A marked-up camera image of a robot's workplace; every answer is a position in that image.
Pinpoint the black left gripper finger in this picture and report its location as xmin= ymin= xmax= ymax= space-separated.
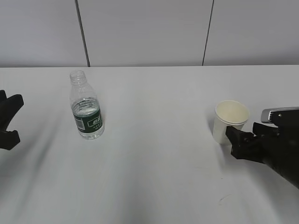
xmin=0 ymin=130 xmax=20 ymax=150
xmin=0 ymin=94 xmax=24 ymax=131

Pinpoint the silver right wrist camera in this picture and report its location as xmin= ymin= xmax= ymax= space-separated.
xmin=261 ymin=107 xmax=299 ymax=126

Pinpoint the clear green-label water bottle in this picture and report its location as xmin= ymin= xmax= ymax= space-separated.
xmin=70 ymin=70 xmax=104 ymax=140

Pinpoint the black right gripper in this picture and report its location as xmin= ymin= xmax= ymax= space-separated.
xmin=225 ymin=122 xmax=299 ymax=188

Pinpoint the white paper cup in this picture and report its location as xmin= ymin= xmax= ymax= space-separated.
xmin=213 ymin=100 xmax=249 ymax=145

